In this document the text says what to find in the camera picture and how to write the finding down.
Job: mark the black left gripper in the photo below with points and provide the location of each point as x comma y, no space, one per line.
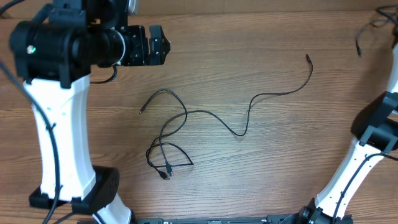
139,56

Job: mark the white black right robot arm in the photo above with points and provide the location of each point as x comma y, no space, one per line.
375,137

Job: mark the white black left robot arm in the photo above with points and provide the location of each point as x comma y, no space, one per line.
54,53

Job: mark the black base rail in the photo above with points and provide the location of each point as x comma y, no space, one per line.
270,219

